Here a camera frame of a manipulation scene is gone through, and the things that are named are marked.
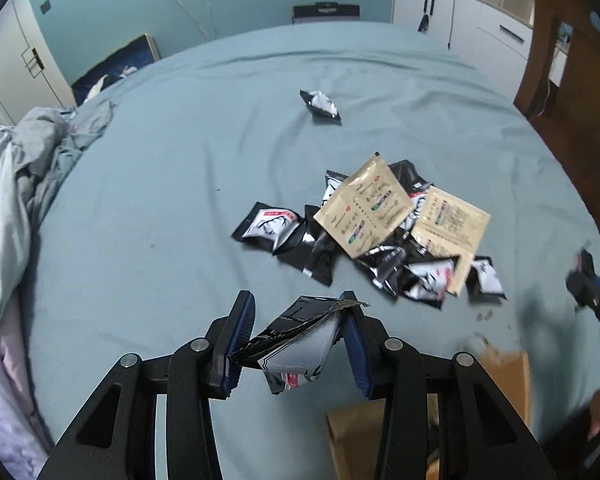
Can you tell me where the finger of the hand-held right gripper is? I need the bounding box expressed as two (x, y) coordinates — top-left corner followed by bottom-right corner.
(565, 249), (600, 313)

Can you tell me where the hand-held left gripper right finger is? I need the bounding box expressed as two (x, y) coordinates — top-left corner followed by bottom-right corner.
(340, 290), (556, 480)

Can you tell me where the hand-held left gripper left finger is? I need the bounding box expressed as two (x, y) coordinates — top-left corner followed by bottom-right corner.
(37, 290), (258, 480)

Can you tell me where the black white snack packet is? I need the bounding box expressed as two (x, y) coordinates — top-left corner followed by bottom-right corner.
(230, 296), (371, 396)

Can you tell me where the torn cardboard box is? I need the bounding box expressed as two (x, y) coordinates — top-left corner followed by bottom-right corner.
(325, 347), (531, 480)

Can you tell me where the pile of black white packets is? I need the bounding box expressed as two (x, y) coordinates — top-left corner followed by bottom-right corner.
(231, 160), (507, 311)

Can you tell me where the beige double sachet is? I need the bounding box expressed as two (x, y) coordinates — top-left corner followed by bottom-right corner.
(312, 151), (413, 259)

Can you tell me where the brown wooden chair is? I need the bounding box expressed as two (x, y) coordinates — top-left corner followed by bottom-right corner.
(512, 0), (600, 233)

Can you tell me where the crumpled black white packet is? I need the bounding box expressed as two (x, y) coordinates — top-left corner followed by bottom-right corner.
(300, 89), (343, 125)

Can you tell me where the lilac bed sheet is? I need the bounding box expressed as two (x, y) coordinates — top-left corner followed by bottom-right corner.
(0, 290), (56, 461)

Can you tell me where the crumpled grey blanket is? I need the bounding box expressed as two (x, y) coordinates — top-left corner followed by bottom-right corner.
(0, 101), (115, 341)

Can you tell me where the white cabinet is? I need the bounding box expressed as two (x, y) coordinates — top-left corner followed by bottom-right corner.
(391, 0), (536, 101)

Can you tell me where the white door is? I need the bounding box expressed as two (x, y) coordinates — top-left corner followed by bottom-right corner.
(0, 0), (76, 126)

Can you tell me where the black hanging strap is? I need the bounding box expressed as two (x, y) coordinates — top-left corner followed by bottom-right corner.
(418, 0), (435, 34)

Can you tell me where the thin wall cable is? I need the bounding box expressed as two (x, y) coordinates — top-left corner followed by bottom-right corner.
(160, 0), (216, 36)

